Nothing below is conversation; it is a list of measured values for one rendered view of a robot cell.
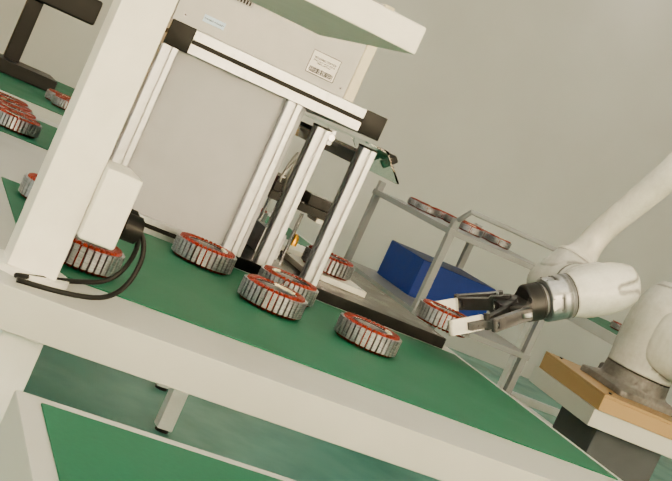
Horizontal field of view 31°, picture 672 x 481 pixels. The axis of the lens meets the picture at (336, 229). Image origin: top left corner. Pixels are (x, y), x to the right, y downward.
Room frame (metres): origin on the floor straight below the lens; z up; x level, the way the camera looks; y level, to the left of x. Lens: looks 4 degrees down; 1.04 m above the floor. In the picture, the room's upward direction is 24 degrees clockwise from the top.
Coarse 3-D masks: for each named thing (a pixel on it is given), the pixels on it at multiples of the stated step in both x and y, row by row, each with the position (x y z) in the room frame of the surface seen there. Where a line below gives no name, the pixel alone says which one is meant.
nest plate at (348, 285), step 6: (282, 252) 2.51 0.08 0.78; (288, 252) 2.51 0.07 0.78; (288, 258) 2.47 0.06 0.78; (294, 258) 2.45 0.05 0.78; (300, 258) 2.50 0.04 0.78; (294, 264) 2.42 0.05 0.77; (300, 264) 2.40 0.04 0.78; (300, 270) 2.38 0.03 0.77; (324, 276) 2.39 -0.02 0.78; (330, 276) 2.42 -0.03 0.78; (330, 282) 2.40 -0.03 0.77; (336, 282) 2.40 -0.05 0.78; (342, 282) 2.41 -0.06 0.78; (348, 282) 2.46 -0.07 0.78; (342, 288) 2.41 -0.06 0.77; (348, 288) 2.41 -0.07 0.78; (354, 288) 2.42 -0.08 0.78; (360, 288) 2.45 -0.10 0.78; (360, 294) 2.43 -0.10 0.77
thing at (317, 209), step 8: (272, 192) 2.37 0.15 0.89; (280, 192) 2.40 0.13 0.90; (304, 192) 2.44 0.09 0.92; (304, 200) 2.42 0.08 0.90; (312, 200) 2.40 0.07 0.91; (320, 200) 2.41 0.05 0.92; (328, 200) 2.44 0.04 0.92; (304, 208) 2.40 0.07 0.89; (312, 208) 2.40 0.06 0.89; (320, 208) 2.41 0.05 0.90; (328, 208) 2.42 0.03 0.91; (312, 216) 2.44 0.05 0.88; (320, 216) 2.41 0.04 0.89; (320, 224) 2.42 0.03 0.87
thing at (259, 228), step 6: (258, 222) 2.42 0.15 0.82; (258, 228) 2.41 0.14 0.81; (264, 228) 2.38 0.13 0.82; (252, 234) 2.43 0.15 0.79; (258, 234) 2.39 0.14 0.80; (252, 240) 2.41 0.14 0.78; (258, 240) 2.38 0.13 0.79; (252, 246) 2.40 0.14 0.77; (282, 246) 2.39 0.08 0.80; (276, 258) 2.39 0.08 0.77
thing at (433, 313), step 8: (424, 304) 2.24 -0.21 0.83; (432, 304) 2.24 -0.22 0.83; (440, 304) 2.31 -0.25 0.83; (416, 312) 2.26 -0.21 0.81; (424, 312) 2.24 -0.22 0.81; (432, 312) 2.23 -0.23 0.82; (440, 312) 2.22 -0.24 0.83; (448, 312) 2.30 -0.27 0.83; (456, 312) 2.30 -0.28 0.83; (424, 320) 2.24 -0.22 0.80; (432, 320) 2.22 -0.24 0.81; (440, 320) 2.22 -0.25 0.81; (448, 320) 2.22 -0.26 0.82; (440, 328) 2.22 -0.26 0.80; (448, 328) 2.22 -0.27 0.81; (464, 336) 2.24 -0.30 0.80
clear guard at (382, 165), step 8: (320, 120) 2.62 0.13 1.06; (336, 128) 2.64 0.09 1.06; (352, 136) 2.65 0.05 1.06; (368, 144) 2.67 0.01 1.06; (384, 152) 2.70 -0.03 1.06; (376, 160) 2.79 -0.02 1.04; (384, 160) 2.73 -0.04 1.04; (376, 168) 2.81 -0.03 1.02; (384, 168) 2.75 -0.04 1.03; (392, 168) 2.70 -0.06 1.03; (384, 176) 2.78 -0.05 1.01; (392, 176) 2.72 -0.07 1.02
